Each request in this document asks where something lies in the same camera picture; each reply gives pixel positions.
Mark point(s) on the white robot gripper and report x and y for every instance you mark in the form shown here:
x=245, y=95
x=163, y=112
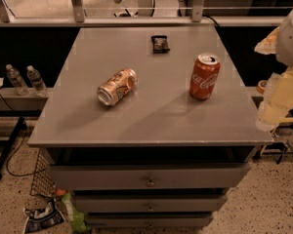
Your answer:
x=291, y=43

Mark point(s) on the red coke can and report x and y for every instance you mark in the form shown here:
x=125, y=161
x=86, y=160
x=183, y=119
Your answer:
x=204, y=75

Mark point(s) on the orange soda can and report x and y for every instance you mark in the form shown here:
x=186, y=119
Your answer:
x=117, y=86

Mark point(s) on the tan tape roll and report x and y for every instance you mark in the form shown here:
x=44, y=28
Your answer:
x=261, y=86

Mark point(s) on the black snack packet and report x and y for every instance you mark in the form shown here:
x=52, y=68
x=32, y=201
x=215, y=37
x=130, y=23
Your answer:
x=160, y=44

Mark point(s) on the top grey drawer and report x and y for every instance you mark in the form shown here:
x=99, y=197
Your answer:
x=148, y=177

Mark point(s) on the grey drawer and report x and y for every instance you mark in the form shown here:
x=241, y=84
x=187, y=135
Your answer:
x=148, y=203
x=148, y=220
x=148, y=177

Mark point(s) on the grey drawer cabinet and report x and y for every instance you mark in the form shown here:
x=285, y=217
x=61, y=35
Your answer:
x=158, y=123

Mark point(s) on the middle grey drawer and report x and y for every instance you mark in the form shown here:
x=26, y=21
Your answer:
x=148, y=203

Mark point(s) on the bottom grey drawer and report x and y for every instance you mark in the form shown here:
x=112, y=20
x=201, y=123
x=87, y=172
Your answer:
x=148, y=220

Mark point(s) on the right clear water bottle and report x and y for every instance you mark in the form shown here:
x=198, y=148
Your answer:
x=36, y=81

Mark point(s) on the clear water bottle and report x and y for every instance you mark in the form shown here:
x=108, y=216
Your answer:
x=36, y=81
x=17, y=81

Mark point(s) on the green plastic bottle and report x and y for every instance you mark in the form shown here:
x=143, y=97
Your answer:
x=76, y=219

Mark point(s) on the left clear water bottle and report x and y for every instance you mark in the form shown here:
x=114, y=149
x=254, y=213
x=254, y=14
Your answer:
x=17, y=81

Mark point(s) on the black chip bag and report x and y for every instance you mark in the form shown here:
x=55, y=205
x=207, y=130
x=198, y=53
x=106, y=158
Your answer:
x=40, y=219

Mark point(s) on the metal railing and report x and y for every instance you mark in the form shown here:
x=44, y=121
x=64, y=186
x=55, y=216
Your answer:
x=89, y=13

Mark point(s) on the black pole on floor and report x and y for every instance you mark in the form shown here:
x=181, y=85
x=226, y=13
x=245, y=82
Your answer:
x=7, y=144

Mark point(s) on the wire mesh basket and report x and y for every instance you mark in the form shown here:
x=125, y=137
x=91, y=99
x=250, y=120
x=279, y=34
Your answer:
x=42, y=184

